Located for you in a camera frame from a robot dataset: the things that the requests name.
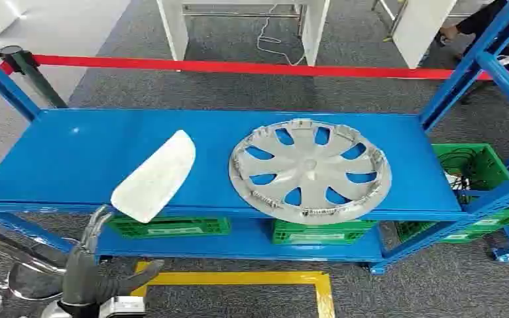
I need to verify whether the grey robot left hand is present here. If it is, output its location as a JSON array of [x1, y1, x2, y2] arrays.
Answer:
[[62, 205, 166, 308]]

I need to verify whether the white plastic panel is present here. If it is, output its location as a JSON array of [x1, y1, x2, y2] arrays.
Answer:
[[111, 129, 197, 224]]

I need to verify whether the chrome stanchion base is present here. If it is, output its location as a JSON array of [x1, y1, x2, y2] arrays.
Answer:
[[0, 219, 81, 303]]

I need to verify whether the green plastic crate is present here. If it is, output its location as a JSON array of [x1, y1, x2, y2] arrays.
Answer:
[[106, 215, 232, 240], [271, 219, 378, 246]]

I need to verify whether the silver wheel hubcap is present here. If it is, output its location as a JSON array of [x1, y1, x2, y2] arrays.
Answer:
[[228, 118, 393, 225]]

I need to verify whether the red barrier belt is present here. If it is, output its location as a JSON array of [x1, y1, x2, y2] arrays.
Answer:
[[0, 54, 509, 110]]

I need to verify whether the white desk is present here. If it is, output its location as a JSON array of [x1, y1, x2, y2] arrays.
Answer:
[[156, 0, 331, 67]]

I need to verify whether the white board panel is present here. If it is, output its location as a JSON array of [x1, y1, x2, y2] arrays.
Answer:
[[392, 0, 458, 70]]

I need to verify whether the seated person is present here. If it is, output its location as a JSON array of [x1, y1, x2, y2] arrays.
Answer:
[[434, 0, 509, 68]]

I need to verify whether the black stanchion post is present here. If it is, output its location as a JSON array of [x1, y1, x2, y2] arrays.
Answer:
[[0, 45, 69, 109]]

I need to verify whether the white floor cable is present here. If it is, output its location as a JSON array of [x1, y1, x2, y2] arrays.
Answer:
[[256, 4, 307, 67]]

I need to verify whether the green crate under cable crate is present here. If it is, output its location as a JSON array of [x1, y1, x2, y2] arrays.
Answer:
[[394, 214, 509, 245]]

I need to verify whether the black cables bundle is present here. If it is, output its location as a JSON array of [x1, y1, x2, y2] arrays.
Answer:
[[437, 148, 484, 191]]

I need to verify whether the green crate holding cables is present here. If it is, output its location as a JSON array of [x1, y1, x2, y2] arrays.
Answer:
[[431, 143, 509, 227]]

